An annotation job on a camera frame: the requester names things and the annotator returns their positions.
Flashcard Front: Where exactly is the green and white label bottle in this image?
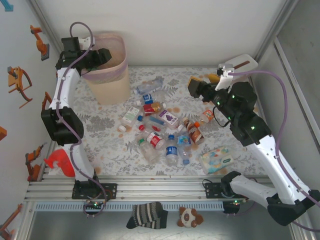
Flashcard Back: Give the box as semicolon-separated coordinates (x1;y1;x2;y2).
119;106;141;133

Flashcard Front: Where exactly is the floral tablecloth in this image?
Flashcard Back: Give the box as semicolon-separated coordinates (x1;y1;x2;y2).
51;66;272;177

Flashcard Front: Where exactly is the red plush toy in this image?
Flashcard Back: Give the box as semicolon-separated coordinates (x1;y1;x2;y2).
43;147;76;178

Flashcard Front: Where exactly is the clear bottle green cap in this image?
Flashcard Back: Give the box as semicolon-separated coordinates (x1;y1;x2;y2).
136;138;163;165

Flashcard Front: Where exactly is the red cap red label bottle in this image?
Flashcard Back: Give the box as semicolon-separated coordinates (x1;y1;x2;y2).
138;124;167;151

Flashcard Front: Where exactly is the brown and white plush toy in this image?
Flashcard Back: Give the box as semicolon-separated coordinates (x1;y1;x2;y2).
177;206;205;230

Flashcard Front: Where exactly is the clear unlabelled plastic bottle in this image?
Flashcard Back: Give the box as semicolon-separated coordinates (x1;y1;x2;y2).
133;76;166;95

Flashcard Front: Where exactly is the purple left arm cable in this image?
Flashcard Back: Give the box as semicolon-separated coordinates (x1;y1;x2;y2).
56;21;109;219

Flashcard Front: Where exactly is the dark blue label bottle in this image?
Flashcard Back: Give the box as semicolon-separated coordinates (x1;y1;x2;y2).
164;134;180;168

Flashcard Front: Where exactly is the brown label orange cap bottle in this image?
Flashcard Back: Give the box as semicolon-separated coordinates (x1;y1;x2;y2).
188;121;205;146

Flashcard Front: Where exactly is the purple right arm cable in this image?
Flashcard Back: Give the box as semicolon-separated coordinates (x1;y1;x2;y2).
228;69;320;232

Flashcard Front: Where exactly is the thin black cable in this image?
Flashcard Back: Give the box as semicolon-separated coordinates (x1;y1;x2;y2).
212;106;231;128

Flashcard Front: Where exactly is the clear bottle blue strip label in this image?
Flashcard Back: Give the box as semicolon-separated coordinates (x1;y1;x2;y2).
136;114;166;131

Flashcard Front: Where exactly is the colourful tissue pack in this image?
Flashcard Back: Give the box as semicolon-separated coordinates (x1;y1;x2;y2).
199;146;235;175

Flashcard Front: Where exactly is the black and grey striped sock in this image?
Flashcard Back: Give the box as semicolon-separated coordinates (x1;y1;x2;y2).
125;201;169;230

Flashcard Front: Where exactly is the white slotted cable duct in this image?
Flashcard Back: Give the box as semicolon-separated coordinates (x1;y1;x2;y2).
33;201;225;213

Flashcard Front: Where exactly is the beige ribbed plastic bin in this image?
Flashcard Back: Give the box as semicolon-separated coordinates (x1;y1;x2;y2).
81;31;131;106

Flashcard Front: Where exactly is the blue wall sticker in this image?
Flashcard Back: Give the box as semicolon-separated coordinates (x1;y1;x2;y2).
0;0;13;12

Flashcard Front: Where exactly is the blue label white cap bottle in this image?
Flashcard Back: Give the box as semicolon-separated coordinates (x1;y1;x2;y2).
136;90;173;106

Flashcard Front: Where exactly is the aluminium frame post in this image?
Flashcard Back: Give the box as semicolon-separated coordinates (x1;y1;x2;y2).
254;0;301;65
27;0;68;61

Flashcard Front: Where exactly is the white slotted lid box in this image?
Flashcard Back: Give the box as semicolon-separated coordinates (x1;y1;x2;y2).
223;53;259;76

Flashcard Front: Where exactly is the light blue label bottle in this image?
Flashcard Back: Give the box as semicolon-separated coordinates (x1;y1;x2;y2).
176;134;193;166

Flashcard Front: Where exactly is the aluminium rail frame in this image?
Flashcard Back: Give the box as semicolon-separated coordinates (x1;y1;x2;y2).
24;174;277;202

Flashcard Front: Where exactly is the red and gold label bottle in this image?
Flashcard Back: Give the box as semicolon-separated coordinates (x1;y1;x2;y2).
142;101;168;115

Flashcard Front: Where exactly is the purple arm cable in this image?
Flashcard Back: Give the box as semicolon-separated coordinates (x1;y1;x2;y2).
228;69;320;232
56;21;109;219

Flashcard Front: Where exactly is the orange claw gripper sticker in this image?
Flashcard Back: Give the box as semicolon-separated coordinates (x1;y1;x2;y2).
6;66;34;110

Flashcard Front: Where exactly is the purple grape label bottle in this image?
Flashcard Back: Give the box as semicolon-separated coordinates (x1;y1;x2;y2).
157;109;185;131

